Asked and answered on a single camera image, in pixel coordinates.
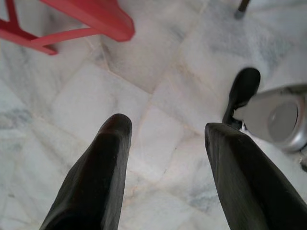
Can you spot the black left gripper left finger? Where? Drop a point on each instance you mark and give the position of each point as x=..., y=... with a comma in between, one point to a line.
x=96, y=172

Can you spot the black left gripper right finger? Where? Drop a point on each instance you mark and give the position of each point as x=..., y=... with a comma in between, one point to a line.
x=251, y=182

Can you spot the red plastic chair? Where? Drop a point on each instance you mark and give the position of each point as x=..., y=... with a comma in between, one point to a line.
x=72, y=21

